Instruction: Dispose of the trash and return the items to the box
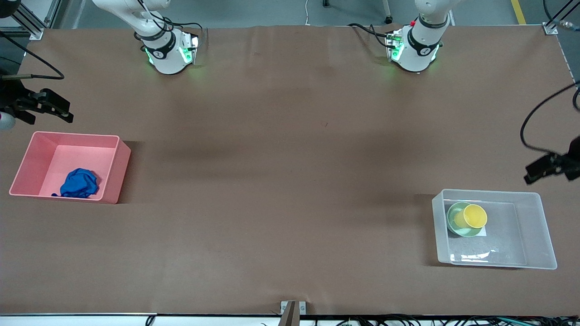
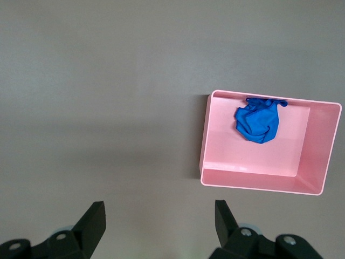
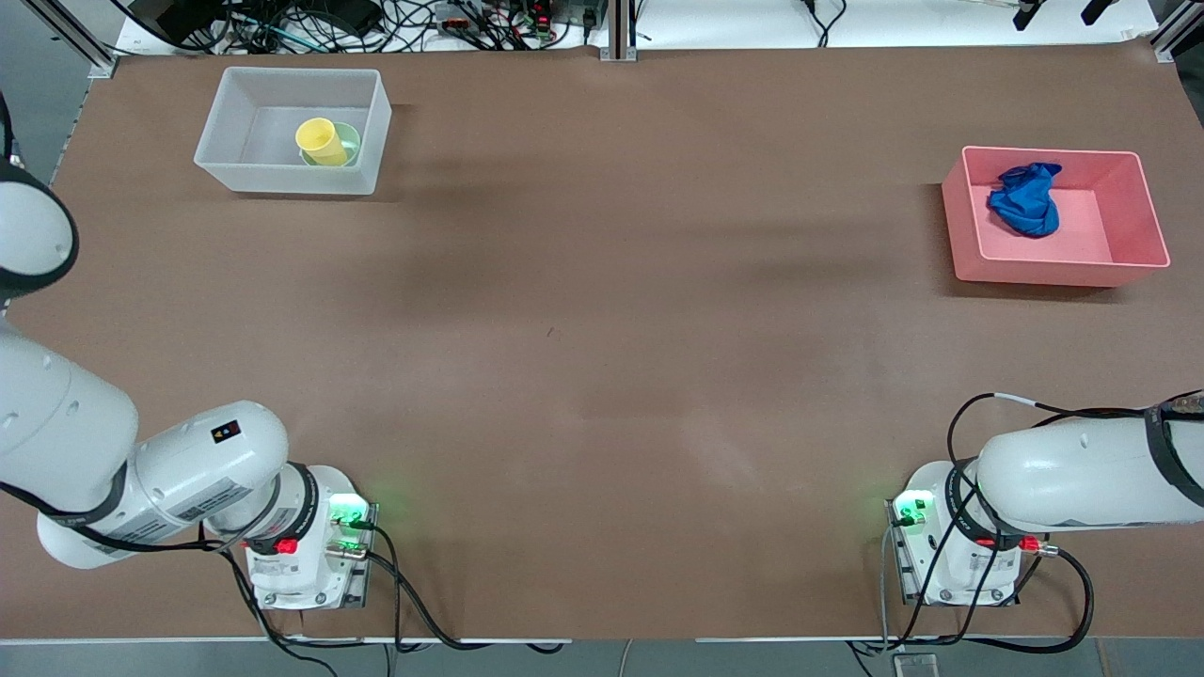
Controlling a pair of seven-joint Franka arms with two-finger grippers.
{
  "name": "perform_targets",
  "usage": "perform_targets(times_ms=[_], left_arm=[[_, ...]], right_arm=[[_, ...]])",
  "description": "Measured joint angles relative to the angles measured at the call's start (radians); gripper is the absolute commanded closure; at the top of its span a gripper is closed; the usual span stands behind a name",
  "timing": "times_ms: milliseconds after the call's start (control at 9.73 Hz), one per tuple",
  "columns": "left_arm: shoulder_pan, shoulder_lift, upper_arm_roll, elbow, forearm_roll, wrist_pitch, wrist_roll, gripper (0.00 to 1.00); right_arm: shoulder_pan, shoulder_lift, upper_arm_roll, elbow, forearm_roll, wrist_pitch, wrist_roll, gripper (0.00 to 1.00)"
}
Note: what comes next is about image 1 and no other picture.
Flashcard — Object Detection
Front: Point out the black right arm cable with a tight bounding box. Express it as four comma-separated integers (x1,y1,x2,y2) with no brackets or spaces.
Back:
0,29,65,82

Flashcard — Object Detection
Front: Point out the yellow plastic cup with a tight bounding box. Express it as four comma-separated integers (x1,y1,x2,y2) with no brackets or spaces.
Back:
454,204,488,230

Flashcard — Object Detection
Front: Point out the blue glove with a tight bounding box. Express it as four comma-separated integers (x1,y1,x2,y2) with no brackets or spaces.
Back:
51,168,100,199

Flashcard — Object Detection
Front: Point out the brown paper table cover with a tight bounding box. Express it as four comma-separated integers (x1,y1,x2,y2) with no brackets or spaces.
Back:
0,24,580,316

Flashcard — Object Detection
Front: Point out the clear plastic box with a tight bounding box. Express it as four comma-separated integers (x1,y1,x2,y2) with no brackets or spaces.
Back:
431,189,558,270

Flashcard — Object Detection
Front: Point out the pink plastic bin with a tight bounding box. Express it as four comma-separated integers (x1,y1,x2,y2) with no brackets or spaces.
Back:
9,132,132,204

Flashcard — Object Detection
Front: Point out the metal table edge bracket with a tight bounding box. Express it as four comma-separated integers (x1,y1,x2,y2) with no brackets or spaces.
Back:
280,301,307,326

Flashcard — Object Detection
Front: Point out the black cable bundle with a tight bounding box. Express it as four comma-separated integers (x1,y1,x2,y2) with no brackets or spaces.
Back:
313,315,580,326

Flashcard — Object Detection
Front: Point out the pale green bowl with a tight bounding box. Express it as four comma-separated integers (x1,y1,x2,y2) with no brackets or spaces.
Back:
446,201,484,238

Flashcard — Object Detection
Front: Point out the black left base cable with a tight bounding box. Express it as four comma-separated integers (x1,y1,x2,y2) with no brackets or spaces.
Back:
348,23,396,48

